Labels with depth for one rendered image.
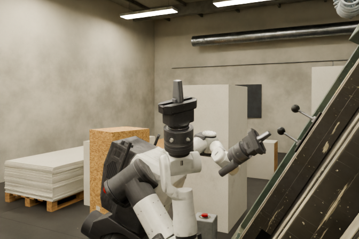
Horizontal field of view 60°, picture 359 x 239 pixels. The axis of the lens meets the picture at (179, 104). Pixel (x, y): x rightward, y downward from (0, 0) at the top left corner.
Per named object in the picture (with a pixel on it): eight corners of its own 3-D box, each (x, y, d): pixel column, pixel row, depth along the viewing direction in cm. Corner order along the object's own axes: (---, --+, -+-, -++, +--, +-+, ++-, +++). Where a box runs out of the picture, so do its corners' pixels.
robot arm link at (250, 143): (259, 130, 144) (240, 144, 150) (247, 126, 138) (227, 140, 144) (270, 154, 136) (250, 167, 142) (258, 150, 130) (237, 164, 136)
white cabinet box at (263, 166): (249, 172, 667) (249, 138, 666) (277, 175, 642) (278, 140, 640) (244, 176, 627) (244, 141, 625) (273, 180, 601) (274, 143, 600)
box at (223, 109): (207, 202, 472) (208, 87, 469) (247, 208, 446) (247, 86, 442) (181, 224, 392) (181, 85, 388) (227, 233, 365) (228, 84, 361)
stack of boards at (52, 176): (107, 168, 698) (107, 141, 696) (147, 173, 652) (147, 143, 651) (4, 201, 477) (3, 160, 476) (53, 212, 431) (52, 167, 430)
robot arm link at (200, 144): (198, 149, 179) (177, 160, 161) (200, 127, 177) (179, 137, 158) (216, 154, 174) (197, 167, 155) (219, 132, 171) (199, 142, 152)
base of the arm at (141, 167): (114, 211, 101) (98, 181, 105) (128, 210, 113) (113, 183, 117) (151, 183, 101) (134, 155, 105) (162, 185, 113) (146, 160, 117)
